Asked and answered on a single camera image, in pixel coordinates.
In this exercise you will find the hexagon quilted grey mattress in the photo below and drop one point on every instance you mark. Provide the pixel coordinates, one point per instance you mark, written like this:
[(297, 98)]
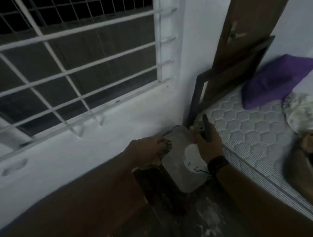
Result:
[(249, 129)]

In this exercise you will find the dark wooden headboard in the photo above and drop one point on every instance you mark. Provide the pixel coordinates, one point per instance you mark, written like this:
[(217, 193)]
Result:
[(244, 31)]

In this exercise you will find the person's right hand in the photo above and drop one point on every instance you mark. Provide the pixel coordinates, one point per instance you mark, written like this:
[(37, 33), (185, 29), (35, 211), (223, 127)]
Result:
[(210, 149)]

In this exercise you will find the white wall socket box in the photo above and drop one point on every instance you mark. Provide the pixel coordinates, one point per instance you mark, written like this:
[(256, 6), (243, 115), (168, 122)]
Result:
[(14, 167)]

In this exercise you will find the dark brown low stand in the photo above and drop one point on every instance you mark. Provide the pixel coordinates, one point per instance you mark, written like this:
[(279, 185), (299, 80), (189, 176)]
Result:
[(159, 185)]

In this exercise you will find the white patterned cloth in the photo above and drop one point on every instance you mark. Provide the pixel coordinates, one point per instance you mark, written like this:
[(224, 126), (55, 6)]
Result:
[(298, 112)]

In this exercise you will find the checkered cleaning cloth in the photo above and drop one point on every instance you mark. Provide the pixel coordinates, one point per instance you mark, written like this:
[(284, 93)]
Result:
[(166, 149)]

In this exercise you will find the black wristwatch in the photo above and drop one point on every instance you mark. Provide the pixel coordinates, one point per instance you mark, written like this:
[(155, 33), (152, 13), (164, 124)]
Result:
[(217, 164)]

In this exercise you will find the person's left hand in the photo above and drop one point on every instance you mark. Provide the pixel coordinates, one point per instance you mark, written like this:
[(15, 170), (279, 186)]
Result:
[(145, 151)]

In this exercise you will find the person's right forearm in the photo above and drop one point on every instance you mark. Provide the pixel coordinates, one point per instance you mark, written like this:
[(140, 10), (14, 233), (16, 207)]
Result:
[(256, 202)]

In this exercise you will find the purple pillow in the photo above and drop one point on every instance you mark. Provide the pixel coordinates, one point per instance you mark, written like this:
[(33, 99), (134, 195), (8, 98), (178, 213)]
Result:
[(274, 80)]

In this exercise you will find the brown fabric bundle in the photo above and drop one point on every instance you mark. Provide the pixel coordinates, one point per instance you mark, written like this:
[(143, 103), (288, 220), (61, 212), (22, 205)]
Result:
[(298, 171)]

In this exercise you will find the white spray bottle black trigger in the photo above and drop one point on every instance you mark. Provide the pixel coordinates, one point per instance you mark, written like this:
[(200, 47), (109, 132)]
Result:
[(193, 158)]

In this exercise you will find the person's left forearm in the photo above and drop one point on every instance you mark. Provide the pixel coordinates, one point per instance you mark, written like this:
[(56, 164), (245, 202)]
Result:
[(85, 202)]

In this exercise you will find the white barred window frame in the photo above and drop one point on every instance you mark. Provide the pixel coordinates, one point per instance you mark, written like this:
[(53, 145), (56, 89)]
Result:
[(73, 70)]

